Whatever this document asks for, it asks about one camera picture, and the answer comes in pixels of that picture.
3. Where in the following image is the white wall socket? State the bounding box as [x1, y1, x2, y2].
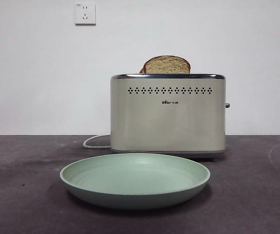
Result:
[75, 1, 97, 26]

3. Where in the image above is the cream toaster with chrome top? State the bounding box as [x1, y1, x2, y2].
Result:
[110, 72, 231, 160]

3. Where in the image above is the white toaster power cable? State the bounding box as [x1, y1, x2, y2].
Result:
[82, 134, 112, 150]

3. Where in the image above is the pale green round plate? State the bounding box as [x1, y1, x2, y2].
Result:
[59, 153, 211, 211]

